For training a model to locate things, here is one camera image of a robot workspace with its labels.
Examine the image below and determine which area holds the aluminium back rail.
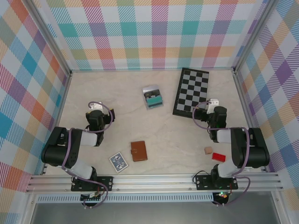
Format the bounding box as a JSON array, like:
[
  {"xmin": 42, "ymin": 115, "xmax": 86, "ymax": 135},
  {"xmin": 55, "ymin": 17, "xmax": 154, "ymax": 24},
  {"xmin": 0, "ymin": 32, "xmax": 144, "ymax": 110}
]
[{"xmin": 70, "ymin": 67, "xmax": 235, "ymax": 72}]

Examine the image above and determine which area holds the brown leather card holder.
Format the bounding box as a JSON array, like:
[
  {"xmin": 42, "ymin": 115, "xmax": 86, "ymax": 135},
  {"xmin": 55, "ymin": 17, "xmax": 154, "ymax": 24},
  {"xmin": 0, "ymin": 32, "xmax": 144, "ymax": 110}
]
[{"xmin": 130, "ymin": 141, "xmax": 148, "ymax": 162}]

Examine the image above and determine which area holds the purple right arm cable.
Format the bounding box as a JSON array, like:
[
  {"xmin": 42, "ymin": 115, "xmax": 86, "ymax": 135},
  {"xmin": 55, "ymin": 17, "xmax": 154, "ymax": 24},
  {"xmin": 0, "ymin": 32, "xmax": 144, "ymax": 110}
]
[{"xmin": 192, "ymin": 101, "xmax": 252, "ymax": 207}]

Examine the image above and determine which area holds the red block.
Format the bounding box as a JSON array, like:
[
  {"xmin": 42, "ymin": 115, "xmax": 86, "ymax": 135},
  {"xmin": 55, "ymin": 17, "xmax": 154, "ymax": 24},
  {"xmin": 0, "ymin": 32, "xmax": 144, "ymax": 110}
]
[{"xmin": 212, "ymin": 153, "xmax": 227, "ymax": 162}]

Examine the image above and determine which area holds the left controller board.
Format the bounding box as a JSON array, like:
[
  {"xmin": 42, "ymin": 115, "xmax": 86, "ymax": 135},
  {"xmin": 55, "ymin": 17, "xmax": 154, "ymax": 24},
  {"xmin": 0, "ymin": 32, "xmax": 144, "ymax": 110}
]
[{"xmin": 80, "ymin": 191, "xmax": 103, "ymax": 203}]

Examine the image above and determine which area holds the slotted grey cable duct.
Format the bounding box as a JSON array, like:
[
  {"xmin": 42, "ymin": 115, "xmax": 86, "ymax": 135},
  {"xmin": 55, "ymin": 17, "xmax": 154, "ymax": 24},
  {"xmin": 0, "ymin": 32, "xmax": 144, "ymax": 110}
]
[{"xmin": 37, "ymin": 195, "xmax": 214, "ymax": 203}]

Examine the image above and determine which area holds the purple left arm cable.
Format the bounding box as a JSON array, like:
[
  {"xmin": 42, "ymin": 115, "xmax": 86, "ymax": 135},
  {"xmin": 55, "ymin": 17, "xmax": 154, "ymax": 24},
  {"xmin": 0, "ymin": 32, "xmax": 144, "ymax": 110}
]
[{"xmin": 61, "ymin": 101, "xmax": 116, "ymax": 209}]

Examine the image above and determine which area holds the teal card with dark stripe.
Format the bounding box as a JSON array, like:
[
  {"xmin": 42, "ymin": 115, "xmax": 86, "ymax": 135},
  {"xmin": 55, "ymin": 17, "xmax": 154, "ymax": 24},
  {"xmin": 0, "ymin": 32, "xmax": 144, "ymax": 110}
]
[{"xmin": 146, "ymin": 97, "xmax": 164, "ymax": 109}]

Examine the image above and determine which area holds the aluminium frame post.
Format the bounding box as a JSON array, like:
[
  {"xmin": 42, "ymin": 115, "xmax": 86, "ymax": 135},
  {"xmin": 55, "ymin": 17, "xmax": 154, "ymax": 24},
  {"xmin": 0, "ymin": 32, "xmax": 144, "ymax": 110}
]
[
  {"xmin": 233, "ymin": 0, "xmax": 280, "ymax": 70},
  {"xmin": 24, "ymin": 0, "xmax": 72, "ymax": 77}
]

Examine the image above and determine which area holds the aluminium front rail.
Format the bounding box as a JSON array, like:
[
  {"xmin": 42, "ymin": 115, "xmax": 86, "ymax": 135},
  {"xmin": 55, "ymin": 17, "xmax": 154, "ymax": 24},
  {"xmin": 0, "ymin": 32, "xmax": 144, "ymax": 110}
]
[{"xmin": 25, "ymin": 172, "xmax": 285, "ymax": 193}]

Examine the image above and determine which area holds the right controller board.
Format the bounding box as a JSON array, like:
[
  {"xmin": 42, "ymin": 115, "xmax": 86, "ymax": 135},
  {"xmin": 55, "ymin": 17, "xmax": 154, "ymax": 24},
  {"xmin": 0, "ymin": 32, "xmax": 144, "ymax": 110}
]
[{"xmin": 214, "ymin": 191, "xmax": 229, "ymax": 201}]

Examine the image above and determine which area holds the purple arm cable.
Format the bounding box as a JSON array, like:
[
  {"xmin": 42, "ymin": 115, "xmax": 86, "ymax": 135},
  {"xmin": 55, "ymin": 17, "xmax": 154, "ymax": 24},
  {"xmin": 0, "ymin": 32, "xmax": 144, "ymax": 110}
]
[
  {"xmin": 61, "ymin": 101, "xmax": 116, "ymax": 209},
  {"xmin": 192, "ymin": 101, "xmax": 252, "ymax": 207}
]

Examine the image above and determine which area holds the aluminium side rail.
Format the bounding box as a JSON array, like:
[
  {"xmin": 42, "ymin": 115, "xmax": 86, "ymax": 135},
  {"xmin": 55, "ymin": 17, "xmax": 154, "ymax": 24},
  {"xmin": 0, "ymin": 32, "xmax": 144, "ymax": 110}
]
[
  {"xmin": 233, "ymin": 69, "xmax": 267, "ymax": 173},
  {"xmin": 41, "ymin": 72, "xmax": 72, "ymax": 175}
]

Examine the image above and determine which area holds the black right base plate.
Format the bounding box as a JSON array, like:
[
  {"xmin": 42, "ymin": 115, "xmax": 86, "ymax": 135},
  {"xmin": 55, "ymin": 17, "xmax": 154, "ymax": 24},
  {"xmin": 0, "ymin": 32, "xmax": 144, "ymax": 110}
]
[{"xmin": 195, "ymin": 175, "xmax": 239, "ymax": 191}]

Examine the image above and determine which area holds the clear plastic card tray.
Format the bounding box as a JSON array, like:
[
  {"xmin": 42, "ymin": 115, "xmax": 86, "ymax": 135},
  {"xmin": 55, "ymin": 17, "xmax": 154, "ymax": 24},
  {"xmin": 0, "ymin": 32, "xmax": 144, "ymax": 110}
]
[{"xmin": 142, "ymin": 85, "xmax": 164, "ymax": 110}]

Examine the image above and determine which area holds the controller board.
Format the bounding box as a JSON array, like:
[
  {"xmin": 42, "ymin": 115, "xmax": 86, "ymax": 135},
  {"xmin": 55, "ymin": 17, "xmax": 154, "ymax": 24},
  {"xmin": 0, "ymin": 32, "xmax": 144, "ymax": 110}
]
[
  {"xmin": 80, "ymin": 191, "xmax": 103, "ymax": 203},
  {"xmin": 214, "ymin": 191, "xmax": 229, "ymax": 201}
]

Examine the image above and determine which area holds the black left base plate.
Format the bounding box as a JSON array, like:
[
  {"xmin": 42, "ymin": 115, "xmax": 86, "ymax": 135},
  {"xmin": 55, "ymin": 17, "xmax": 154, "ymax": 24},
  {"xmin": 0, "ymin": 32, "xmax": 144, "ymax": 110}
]
[{"xmin": 71, "ymin": 176, "xmax": 114, "ymax": 192}]

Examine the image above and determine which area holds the black grey chessboard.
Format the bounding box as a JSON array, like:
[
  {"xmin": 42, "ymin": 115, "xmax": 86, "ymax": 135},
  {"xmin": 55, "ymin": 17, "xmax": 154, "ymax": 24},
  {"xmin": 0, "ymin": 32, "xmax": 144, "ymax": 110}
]
[{"xmin": 172, "ymin": 68, "xmax": 210, "ymax": 118}]

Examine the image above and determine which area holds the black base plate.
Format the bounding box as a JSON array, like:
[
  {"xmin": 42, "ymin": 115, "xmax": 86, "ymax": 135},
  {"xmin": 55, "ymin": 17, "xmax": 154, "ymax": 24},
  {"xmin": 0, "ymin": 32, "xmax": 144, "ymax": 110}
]
[
  {"xmin": 71, "ymin": 176, "xmax": 114, "ymax": 192},
  {"xmin": 195, "ymin": 175, "xmax": 239, "ymax": 191}
]

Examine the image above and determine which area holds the blue playing card deck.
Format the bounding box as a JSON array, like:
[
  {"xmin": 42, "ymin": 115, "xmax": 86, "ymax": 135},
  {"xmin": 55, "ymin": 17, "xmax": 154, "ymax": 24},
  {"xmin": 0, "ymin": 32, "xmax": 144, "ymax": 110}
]
[{"xmin": 109, "ymin": 152, "xmax": 129, "ymax": 174}]

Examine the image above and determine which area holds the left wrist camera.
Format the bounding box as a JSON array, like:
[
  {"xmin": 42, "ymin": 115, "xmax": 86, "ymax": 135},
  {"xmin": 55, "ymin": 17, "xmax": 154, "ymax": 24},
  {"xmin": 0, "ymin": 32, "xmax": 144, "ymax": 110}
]
[{"xmin": 90, "ymin": 102, "xmax": 104, "ymax": 112}]

